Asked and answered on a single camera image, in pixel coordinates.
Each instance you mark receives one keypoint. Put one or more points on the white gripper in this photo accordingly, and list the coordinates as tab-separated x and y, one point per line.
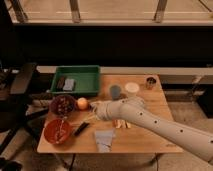
106	110

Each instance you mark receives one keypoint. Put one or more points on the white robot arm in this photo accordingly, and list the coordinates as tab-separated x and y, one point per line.
132	110

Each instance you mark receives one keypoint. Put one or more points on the blue grey cup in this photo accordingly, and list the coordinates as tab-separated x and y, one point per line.
115	92

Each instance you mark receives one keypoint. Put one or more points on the white paper cup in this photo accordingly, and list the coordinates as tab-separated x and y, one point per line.
132	89

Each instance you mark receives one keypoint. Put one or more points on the dark bowl of grapes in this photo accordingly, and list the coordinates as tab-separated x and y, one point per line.
62	105

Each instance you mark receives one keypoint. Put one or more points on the pale yellow strip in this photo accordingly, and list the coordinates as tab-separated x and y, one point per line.
119	124

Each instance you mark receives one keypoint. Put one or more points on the grey folded cloth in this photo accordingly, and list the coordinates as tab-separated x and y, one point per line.
104	139

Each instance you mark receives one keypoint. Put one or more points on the orange round fruit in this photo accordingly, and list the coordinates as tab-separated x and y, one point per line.
82	103

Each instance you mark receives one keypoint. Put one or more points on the small metal tin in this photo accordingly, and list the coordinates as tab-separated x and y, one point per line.
150	82

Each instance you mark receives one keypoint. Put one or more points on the grey sponge block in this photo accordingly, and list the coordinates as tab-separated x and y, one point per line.
69	85

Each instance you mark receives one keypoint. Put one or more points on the green plastic tray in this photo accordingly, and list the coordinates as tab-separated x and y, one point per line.
86	80

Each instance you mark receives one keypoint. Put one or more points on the dark brown block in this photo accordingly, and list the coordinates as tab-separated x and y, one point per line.
60	83

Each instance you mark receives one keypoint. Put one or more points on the metal spoon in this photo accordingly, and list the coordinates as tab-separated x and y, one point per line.
60	132

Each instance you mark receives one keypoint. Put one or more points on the orange bowl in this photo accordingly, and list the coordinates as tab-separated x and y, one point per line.
51	129

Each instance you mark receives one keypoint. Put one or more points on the black office chair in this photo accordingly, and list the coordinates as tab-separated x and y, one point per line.
13	113

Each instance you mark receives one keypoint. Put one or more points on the black handled peeler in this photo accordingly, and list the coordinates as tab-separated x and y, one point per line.
81	128

